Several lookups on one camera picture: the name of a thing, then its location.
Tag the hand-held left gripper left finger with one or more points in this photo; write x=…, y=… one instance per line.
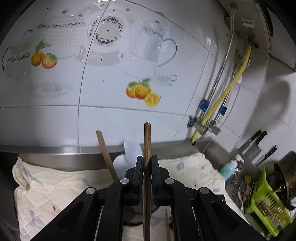
x=138, y=180

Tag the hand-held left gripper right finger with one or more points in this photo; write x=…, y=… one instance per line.
x=155, y=180

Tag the white plastic rice ladle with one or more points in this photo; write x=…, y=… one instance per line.
x=120, y=166

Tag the white plastic rice paddle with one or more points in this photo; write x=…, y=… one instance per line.
x=133, y=148

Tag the single brown bamboo chopstick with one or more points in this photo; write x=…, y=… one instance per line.
x=105, y=153
x=147, y=143

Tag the blue soap pump bottle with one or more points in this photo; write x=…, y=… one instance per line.
x=229, y=169

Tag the metal water valve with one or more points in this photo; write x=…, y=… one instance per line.
x=214, y=128

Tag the cream quilted printed mat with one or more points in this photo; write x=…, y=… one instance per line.
x=57, y=185

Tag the white ceramic printed spoon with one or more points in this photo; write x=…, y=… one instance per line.
x=241, y=201

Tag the green plastic dish rack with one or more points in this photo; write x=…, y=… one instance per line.
x=266, y=204

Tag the stainless steel pot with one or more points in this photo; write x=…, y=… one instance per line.
x=288, y=171

